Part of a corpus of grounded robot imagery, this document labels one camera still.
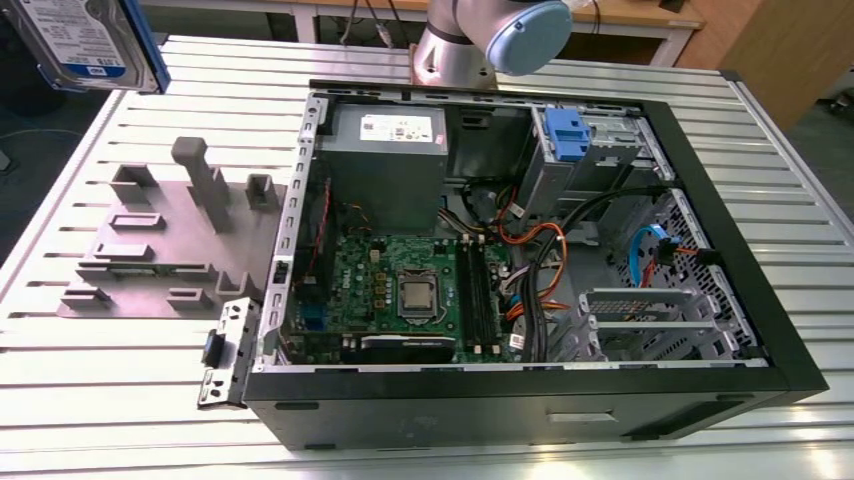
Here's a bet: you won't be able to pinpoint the hard disk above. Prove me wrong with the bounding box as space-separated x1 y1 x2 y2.
0 0 172 95

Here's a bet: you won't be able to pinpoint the metal disk bay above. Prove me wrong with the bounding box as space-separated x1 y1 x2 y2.
577 287 766 364

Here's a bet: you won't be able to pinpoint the green Dell motherboard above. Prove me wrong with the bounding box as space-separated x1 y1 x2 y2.
283 232 529 364

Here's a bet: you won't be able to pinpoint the black CPU socket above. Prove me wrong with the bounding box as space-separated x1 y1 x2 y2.
392 268 450 329

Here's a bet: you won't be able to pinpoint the silver CPU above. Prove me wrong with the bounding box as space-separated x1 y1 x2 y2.
398 282 435 309

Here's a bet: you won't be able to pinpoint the grey power supply unit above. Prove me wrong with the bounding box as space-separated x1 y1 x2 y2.
316 102 450 236

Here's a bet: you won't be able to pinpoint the RAM slot with white clips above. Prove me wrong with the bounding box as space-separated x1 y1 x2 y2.
458 233 484 357
474 233 503 357

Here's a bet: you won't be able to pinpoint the black graphics card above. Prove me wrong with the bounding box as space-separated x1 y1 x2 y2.
338 332 459 365

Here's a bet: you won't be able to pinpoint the blue VGA port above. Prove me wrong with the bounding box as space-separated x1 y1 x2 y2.
300 304 330 332

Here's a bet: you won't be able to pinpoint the metal optical drive cage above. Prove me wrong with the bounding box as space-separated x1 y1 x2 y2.
518 103 674 224

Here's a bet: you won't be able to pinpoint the blue plastic drive latch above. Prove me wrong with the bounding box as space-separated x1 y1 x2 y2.
543 107 594 164

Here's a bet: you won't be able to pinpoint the black open PC case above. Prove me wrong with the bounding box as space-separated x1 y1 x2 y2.
240 77 829 450

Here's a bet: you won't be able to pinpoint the grey plastic parts rack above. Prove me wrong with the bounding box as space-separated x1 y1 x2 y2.
56 137 290 321

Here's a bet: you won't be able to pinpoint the green RAM stick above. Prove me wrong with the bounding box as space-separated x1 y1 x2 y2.
106 264 176 277

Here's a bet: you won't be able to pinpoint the brown wooden cabinet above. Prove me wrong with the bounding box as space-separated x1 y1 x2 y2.
673 0 854 132

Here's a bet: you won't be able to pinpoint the yellow black power wires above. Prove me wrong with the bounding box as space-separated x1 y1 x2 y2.
436 208 488 236

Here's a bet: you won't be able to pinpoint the orange wire bundle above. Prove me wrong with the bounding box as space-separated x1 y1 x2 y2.
498 222 573 321

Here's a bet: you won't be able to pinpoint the thick black cable bundle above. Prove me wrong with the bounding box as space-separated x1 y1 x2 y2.
516 184 673 362

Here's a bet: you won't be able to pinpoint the light blue SATA wire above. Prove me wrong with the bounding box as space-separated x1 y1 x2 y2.
630 224 669 291

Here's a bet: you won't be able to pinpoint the orange black power wire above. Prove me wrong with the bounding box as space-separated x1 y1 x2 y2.
657 237 719 266

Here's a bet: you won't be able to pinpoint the wooden desk white frame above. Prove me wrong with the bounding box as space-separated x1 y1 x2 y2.
263 0 709 69

